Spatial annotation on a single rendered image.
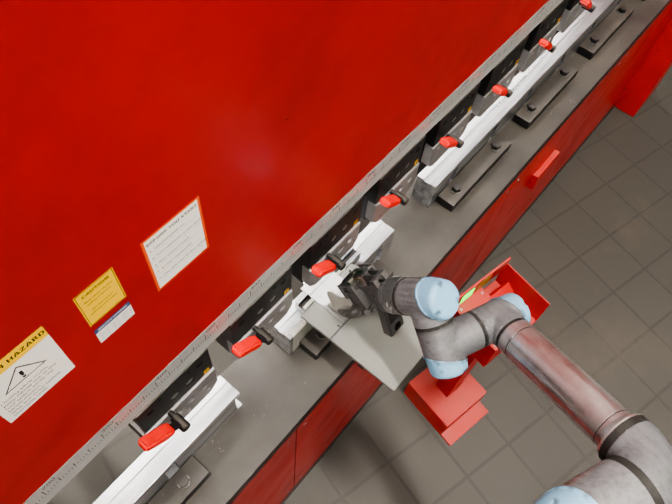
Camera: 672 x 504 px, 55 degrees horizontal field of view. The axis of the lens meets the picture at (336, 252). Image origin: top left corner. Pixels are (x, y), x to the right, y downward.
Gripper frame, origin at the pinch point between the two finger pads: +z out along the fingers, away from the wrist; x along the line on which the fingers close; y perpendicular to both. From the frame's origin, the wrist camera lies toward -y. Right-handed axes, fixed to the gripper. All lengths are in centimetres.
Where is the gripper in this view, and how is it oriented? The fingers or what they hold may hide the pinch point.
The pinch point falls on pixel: (343, 297)
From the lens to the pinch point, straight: 144.6
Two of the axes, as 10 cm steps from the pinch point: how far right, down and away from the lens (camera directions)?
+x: -6.4, 6.4, -4.2
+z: -5.4, 0.1, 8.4
